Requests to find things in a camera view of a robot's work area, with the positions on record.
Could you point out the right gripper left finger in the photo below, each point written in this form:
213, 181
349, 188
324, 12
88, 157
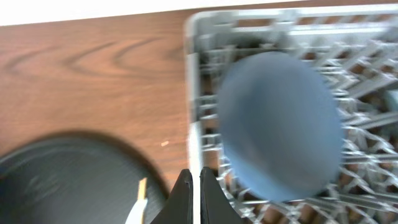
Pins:
178, 208

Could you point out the grey dishwasher rack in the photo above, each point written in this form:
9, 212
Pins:
355, 48

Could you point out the wooden chopstick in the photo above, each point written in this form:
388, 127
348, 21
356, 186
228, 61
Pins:
141, 193

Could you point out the dark blue plate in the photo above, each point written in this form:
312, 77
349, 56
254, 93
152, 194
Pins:
279, 126

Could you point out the round black tray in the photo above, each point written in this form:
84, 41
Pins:
76, 179

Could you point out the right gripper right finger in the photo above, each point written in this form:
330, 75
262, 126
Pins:
215, 207

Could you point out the light blue plastic knife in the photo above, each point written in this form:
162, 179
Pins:
136, 215

